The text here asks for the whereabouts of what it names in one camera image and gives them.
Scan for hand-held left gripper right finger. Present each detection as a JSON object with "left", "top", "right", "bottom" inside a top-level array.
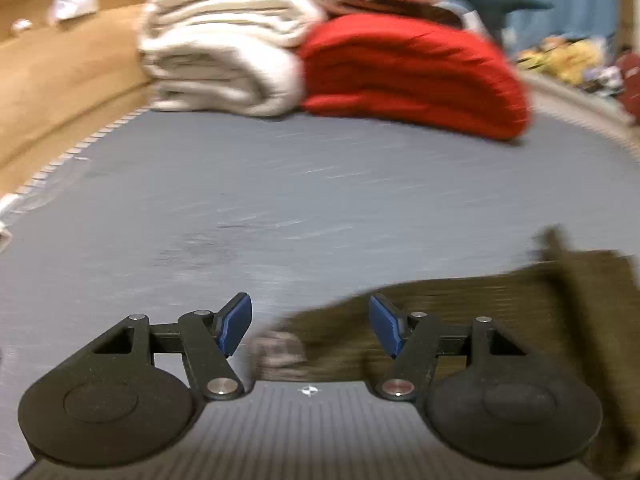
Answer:
[{"left": 368, "top": 294, "right": 535, "bottom": 402}]

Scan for grey bed sheet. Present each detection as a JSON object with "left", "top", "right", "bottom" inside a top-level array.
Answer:
[{"left": 0, "top": 77, "right": 640, "bottom": 480}]

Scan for wooden headboard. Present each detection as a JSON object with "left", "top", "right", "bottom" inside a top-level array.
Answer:
[{"left": 0, "top": 0, "right": 187, "bottom": 196}]

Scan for folded red blanket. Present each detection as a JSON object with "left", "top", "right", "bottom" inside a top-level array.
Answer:
[{"left": 298, "top": 13, "right": 532, "bottom": 142}]

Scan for pile of colourful toys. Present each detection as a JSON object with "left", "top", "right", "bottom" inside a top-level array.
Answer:
[{"left": 515, "top": 34, "right": 640, "bottom": 113}]

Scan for folded white blanket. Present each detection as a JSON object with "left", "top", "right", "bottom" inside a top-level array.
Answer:
[{"left": 136, "top": 0, "right": 326, "bottom": 119}]

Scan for white crumpled packet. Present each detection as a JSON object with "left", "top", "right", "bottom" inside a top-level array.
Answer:
[{"left": 49, "top": 0, "right": 99, "bottom": 25}]

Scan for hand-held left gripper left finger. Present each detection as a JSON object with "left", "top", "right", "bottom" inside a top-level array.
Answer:
[{"left": 86, "top": 292, "right": 253, "bottom": 402}]

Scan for olive brown corduroy pants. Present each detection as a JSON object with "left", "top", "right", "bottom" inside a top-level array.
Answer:
[{"left": 249, "top": 226, "right": 640, "bottom": 480}]

